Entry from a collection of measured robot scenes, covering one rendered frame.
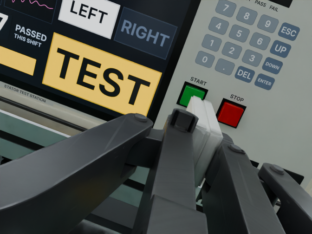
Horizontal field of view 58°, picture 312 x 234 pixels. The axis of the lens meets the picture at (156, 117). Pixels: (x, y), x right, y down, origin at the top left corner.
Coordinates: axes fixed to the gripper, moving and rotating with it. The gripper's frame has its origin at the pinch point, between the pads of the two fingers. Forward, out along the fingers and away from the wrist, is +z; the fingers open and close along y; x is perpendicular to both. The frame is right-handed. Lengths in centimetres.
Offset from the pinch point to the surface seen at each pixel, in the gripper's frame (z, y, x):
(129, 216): 21.8, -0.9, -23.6
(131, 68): 9.6, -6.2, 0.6
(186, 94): 9.1, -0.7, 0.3
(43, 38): 9.6, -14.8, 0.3
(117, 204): 21.8, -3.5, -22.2
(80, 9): 9.6, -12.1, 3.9
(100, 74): 9.6, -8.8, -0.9
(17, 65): 9.6, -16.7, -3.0
